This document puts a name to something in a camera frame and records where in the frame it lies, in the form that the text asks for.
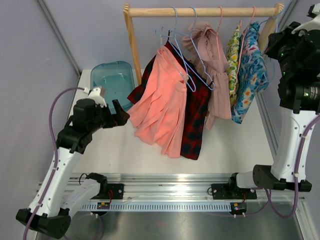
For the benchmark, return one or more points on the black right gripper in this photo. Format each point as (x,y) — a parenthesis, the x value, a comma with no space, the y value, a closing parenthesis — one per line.
(277,40)

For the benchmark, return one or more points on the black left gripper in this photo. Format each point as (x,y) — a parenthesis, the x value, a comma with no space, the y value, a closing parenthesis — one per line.
(113,119)

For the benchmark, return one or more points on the light blue wire hanger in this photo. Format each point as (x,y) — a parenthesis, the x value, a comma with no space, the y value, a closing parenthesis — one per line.
(270,26)

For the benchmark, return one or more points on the blue floral skirt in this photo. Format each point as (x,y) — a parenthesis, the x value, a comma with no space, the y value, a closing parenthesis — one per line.
(252,72)

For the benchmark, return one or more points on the pink wire hanger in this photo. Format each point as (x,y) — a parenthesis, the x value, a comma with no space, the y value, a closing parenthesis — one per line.
(253,17)

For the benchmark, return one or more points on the lemon print skirt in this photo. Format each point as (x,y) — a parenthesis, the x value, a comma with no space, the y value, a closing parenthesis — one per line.
(232,56)

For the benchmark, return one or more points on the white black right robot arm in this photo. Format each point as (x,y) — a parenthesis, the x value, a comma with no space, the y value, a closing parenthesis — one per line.
(297,50)

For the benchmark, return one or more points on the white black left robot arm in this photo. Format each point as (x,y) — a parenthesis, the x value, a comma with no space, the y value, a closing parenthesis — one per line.
(48,213)

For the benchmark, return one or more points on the salmon pink skirt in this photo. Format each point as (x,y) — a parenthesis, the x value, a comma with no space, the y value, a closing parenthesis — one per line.
(159,115)

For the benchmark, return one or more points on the red black plaid skirt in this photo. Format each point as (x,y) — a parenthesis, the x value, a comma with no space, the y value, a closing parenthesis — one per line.
(195,110)

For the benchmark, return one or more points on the teal plastic bin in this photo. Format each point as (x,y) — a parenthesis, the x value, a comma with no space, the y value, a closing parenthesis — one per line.
(118,81)

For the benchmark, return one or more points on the wooden clothes rack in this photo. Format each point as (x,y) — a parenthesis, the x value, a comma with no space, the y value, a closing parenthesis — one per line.
(187,12)

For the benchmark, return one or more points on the dusty pink ruffled garment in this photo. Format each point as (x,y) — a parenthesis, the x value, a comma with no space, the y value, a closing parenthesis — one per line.
(208,57)

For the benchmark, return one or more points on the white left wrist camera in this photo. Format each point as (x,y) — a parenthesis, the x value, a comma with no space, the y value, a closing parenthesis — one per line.
(97,94)

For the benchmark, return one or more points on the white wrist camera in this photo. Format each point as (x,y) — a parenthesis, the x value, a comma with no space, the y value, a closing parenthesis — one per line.
(314,24)
(97,94)

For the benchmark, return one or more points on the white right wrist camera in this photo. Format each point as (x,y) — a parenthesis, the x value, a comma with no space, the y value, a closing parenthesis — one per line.
(314,24)

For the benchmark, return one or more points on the aluminium mounting rail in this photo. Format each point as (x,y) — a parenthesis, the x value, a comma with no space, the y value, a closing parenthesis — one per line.
(149,187)

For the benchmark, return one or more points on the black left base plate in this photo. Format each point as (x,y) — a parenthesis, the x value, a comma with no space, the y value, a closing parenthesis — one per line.
(115,192)

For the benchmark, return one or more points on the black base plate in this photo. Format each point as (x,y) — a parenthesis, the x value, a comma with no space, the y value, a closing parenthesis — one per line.
(115,192)
(222,191)

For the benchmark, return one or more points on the white slotted cable duct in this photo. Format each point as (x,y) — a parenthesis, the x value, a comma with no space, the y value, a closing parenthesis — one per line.
(157,207)

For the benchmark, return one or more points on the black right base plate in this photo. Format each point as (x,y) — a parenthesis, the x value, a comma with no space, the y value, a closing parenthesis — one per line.
(222,191)

